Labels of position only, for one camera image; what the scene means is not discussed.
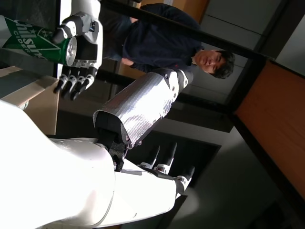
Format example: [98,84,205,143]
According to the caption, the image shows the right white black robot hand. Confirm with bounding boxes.
[0,68,196,229]

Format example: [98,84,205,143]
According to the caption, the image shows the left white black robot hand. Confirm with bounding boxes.
[52,0,104,101]

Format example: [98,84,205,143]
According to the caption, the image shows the cardboard box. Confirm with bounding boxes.
[0,66,60,135]

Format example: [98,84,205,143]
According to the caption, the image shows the person in dark sweater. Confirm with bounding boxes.
[100,3,236,79]

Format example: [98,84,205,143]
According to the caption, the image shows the orange wooden wall panel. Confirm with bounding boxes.
[234,61,305,208]

